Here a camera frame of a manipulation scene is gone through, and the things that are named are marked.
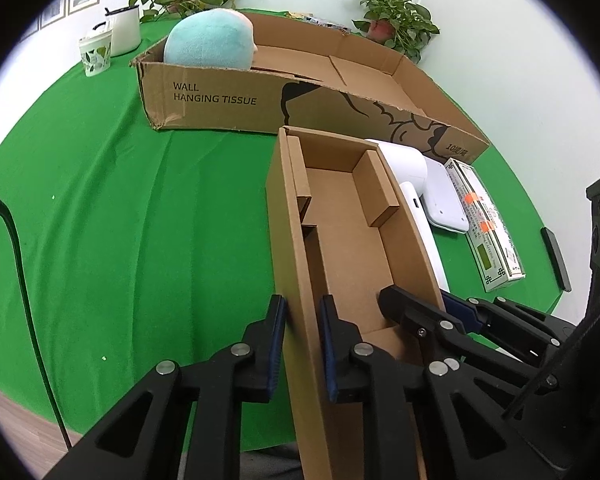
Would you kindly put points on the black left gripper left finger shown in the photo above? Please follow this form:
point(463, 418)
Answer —
point(184, 421)

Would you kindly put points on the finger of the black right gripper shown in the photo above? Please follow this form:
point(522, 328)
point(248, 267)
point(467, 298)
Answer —
point(441, 336)
point(514, 327)

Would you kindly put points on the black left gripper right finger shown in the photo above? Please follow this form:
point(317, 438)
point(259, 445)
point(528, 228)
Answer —
point(442, 420)

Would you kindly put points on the white green medicine box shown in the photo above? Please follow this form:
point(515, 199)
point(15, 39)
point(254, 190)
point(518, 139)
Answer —
point(489, 240)

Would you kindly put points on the small brown cardboard insert box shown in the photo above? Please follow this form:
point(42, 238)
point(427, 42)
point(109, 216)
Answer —
point(339, 226)

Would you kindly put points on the white hair dryer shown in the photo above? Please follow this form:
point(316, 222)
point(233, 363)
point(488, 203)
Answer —
point(409, 167)

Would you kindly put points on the black phone on table edge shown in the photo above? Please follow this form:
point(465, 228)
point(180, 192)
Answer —
point(556, 259)

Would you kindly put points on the green tablecloth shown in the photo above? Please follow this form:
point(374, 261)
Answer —
point(136, 245)

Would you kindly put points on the large cardboard tissue box tray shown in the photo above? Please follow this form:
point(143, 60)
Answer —
point(312, 77)

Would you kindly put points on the right potted green plant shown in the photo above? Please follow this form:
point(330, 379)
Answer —
point(401, 25)

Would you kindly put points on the patterned small pouch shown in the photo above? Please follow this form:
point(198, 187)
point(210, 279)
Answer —
point(311, 19)

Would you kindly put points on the pastel striped plush pillow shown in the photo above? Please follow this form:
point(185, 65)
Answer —
point(216, 38)

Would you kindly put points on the leaf patterned paper cup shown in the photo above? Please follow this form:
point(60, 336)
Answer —
point(95, 52)

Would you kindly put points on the white mug with black lid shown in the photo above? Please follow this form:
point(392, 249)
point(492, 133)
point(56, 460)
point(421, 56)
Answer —
point(124, 25)

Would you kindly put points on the framed wall documents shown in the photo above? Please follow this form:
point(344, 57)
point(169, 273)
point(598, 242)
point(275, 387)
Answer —
point(71, 14)

